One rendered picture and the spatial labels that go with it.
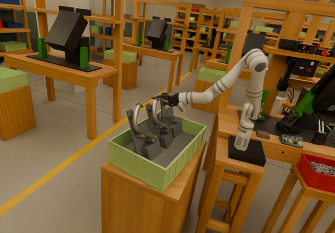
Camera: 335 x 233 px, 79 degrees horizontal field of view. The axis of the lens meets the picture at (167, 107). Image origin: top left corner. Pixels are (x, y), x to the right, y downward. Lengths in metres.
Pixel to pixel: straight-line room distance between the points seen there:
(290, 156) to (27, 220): 2.20
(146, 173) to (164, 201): 0.19
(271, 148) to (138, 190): 1.07
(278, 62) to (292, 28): 0.30
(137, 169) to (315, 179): 1.12
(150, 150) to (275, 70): 1.45
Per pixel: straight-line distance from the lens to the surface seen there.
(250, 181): 1.57
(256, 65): 1.10
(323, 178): 1.67
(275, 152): 1.85
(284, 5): 2.18
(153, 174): 1.19
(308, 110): 2.02
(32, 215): 2.29
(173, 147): 1.48
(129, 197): 1.40
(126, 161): 1.27
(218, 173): 1.54
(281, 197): 1.97
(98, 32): 7.50
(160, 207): 1.32
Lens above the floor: 1.69
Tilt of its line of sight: 24 degrees down
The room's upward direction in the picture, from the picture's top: 8 degrees clockwise
